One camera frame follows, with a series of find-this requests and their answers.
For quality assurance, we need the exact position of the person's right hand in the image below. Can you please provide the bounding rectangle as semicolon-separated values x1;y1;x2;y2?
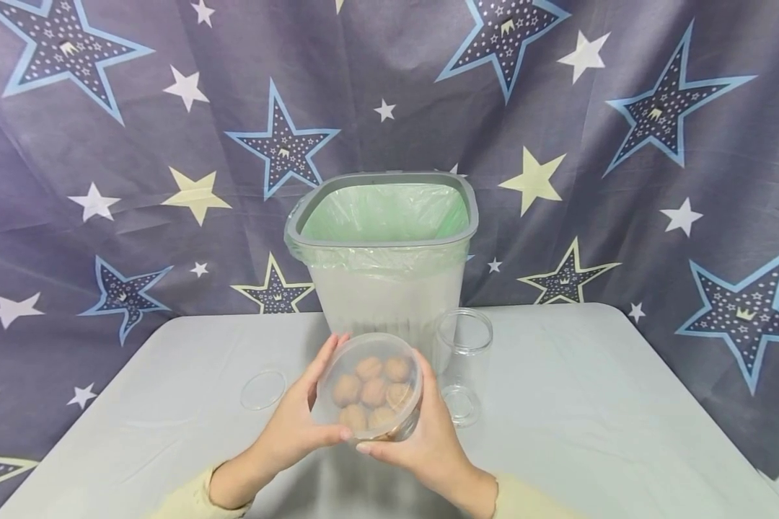
356;349;478;498

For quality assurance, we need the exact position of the person's left hand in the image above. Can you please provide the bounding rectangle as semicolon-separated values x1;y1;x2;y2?
247;332;353;475

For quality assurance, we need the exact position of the clear plastic jar with lid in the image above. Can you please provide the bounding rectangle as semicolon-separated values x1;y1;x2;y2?
314;332;424;443

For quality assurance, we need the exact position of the person's right forearm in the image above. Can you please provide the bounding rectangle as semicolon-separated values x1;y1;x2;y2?
448;465;585;519

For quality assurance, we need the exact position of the person's left forearm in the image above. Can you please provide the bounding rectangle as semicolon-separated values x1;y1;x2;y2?
156;451;267;519

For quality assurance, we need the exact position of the empty clear plastic jar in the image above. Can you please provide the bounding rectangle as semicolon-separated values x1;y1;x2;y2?
433;308;494;427

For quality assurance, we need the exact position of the pile of brown walnuts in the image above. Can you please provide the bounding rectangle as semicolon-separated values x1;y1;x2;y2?
332;356;413;436

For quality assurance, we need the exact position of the clear round plastic lid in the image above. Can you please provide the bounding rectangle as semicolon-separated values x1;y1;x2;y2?
240;370;288;412

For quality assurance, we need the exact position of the white plastic trash bin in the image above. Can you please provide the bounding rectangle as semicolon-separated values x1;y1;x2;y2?
284;171;480;356

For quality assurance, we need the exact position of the green plastic bin liner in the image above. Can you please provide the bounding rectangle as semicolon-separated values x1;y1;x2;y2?
286;183;472;283

